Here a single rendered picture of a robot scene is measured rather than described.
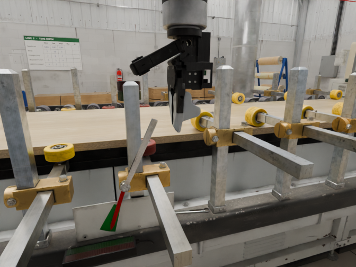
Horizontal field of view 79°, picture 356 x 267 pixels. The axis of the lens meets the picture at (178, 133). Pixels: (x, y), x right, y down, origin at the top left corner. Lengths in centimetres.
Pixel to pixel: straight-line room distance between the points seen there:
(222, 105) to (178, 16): 26
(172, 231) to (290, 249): 117
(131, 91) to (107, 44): 722
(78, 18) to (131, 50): 172
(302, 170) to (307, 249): 113
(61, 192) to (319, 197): 82
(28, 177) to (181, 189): 54
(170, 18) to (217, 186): 47
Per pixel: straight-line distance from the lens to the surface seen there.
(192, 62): 45
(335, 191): 101
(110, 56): 771
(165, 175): 60
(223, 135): 62
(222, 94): 60
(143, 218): 65
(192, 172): 89
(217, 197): 70
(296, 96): 75
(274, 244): 142
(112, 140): 77
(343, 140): 71
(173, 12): 46
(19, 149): 59
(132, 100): 53
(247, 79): 453
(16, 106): 56
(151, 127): 48
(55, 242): 70
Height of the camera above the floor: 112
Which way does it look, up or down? 16 degrees down
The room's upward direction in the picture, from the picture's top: straight up
